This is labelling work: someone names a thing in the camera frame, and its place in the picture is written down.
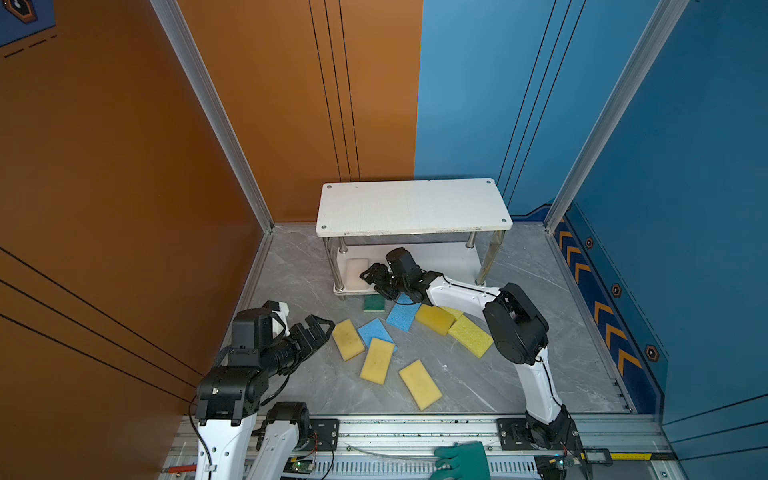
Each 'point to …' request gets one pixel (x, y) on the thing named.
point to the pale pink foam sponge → (354, 269)
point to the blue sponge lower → (376, 329)
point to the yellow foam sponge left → (347, 339)
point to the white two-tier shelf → (451, 226)
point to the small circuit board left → (299, 464)
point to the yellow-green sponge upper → (455, 313)
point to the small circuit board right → (551, 466)
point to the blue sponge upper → (403, 313)
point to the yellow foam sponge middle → (377, 361)
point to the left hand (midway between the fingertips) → (324, 330)
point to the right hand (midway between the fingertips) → (362, 281)
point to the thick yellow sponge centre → (434, 318)
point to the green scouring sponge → (374, 303)
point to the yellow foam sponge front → (420, 383)
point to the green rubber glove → (462, 461)
